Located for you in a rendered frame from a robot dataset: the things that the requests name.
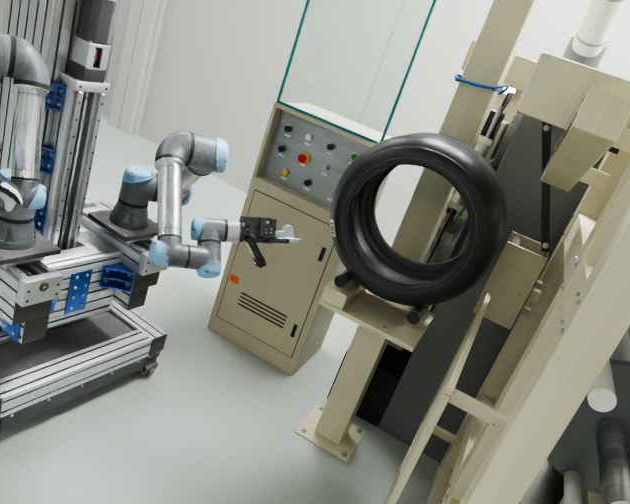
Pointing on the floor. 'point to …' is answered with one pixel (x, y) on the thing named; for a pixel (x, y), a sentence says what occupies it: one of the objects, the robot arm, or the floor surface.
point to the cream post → (432, 195)
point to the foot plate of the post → (328, 439)
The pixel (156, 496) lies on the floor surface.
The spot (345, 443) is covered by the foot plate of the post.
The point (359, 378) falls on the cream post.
